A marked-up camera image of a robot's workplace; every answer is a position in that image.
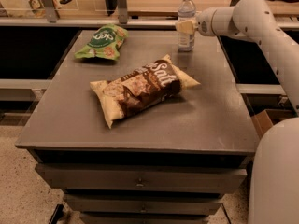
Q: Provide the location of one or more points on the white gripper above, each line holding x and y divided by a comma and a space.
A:
203, 23

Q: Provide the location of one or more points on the clear blue plastic water bottle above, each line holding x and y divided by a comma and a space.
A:
186, 10

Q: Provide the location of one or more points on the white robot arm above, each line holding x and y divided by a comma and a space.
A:
274, 184

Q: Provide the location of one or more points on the brown and cream snack bag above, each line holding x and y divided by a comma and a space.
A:
146, 86

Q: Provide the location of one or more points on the green rice chip bag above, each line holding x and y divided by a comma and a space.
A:
105, 43

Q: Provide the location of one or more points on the wooden shelf board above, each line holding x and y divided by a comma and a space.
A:
155, 0

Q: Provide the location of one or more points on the cardboard box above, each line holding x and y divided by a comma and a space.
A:
266, 119

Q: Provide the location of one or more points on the grey drawer cabinet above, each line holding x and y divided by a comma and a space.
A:
170, 164

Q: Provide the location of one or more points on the snack package behind glass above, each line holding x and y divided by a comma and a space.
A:
22, 8

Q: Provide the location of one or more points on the metal railing post middle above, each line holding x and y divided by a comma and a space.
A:
122, 10

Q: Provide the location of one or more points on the metal railing post left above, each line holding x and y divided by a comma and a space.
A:
50, 10

